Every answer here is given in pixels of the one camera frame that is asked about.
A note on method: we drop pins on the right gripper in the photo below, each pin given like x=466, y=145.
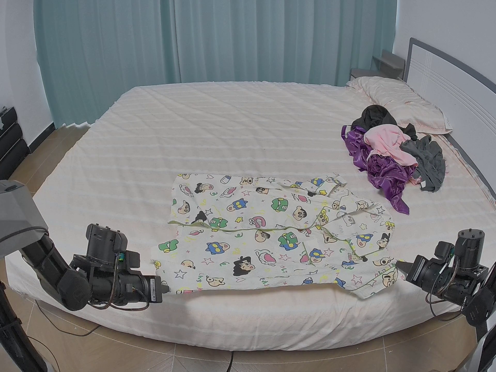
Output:
x=424, y=275

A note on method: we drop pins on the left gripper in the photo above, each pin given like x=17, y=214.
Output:
x=135, y=289

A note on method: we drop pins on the white printed pyjama top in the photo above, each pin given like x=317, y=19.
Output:
x=252, y=246

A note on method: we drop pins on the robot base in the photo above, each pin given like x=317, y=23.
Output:
x=484, y=357

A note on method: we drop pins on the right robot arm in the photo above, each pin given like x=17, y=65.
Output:
x=471, y=246

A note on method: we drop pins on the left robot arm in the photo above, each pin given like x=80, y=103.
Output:
x=58, y=273

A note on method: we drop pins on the bed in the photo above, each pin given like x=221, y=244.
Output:
x=232, y=130

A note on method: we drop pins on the purple satin garment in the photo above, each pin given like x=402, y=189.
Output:
x=387, y=176

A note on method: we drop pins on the dark grey garment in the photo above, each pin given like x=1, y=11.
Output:
x=430, y=165

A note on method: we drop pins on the pink garment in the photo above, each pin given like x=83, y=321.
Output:
x=381, y=142

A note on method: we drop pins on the black garment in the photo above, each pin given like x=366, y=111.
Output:
x=374, y=116

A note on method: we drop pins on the pale pink pillow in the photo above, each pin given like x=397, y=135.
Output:
x=403, y=99

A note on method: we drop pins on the grey bedside table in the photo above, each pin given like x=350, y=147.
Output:
x=391, y=61

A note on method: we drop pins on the black chest of drawers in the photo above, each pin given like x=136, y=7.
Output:
x=11, y=138

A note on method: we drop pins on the blue-green curtain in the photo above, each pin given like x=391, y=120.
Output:
x=232, y=33

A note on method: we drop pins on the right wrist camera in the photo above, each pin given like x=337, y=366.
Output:
x=443, y=249

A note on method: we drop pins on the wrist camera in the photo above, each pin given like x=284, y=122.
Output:
x=131, y=259
x=443, y=249

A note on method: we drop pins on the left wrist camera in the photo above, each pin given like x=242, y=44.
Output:
x=131, y=259

